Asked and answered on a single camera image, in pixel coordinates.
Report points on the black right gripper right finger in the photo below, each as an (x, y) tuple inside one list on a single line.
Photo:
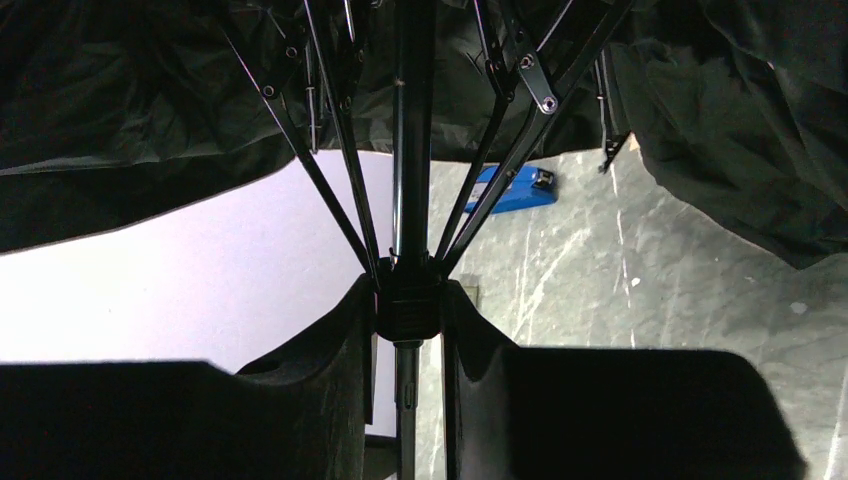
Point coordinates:
[(514, 412)]

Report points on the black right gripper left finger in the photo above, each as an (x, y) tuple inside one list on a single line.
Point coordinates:
[(297, 412)]

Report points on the blue stapler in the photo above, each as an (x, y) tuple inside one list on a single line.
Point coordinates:
[(532, 187)]

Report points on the beige folding umbrella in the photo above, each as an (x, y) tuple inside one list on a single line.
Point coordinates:
[(114, 112)]

